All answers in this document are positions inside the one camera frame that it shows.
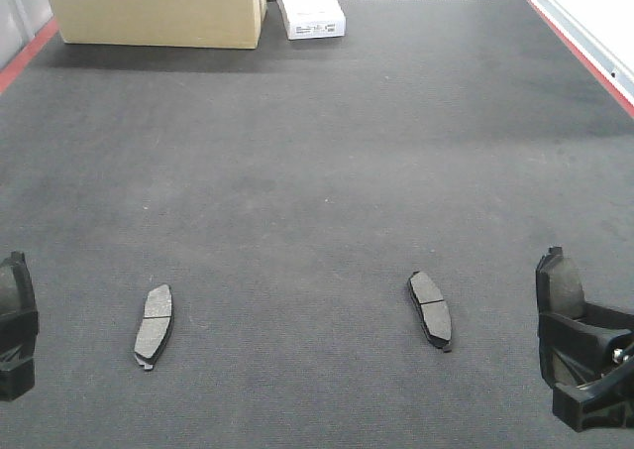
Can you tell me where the cardboard box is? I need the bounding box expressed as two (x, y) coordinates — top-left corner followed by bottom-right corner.
(49, 0), (266, 50)

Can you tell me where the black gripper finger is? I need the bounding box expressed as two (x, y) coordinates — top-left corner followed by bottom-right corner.
(1, 357), (35, 401)
(1, 310), (39, 363)

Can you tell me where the brake pad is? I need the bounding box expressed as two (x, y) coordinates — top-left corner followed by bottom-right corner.
(133, 283), (174, 371)
(535, 246), (585, 388)
(1, 251), (38, 316)
(408, 271), (453, 353)

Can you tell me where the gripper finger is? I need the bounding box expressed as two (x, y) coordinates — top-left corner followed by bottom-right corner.
(538, 302), (633, 385)
(552, 358), (633, 432)

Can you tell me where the white flat box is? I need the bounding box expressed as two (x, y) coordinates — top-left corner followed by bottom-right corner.
(276, 0), (346, 41)

